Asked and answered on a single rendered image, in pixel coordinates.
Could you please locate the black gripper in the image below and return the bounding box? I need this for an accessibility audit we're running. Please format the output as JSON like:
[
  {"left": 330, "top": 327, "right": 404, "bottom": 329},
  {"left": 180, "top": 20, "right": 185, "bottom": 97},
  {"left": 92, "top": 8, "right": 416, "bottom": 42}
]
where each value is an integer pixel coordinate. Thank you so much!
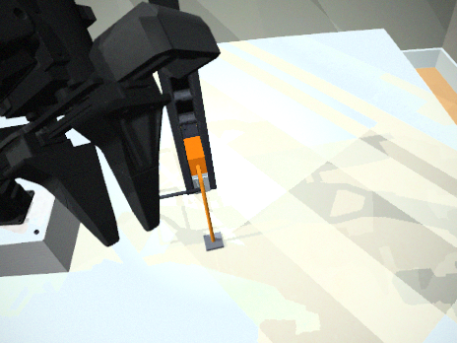
[{"left": 0, "top": 0, "right": 221, "bottom": 247}]

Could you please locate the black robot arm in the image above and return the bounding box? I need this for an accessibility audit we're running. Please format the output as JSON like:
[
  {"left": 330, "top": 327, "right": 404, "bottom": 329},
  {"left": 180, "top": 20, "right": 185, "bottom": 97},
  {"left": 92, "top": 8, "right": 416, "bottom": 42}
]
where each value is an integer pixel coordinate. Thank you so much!
[{"left": 0, "top": 0, "right": 71, "bottom": 226}]

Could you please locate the orange power plug with cord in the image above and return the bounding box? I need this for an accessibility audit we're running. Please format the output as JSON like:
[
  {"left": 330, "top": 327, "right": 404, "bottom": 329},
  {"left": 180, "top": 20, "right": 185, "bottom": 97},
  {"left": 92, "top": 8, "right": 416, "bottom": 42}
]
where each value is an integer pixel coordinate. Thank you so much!
[{"left": 181, "top": 122, "right": 215, "bottom": 242}]

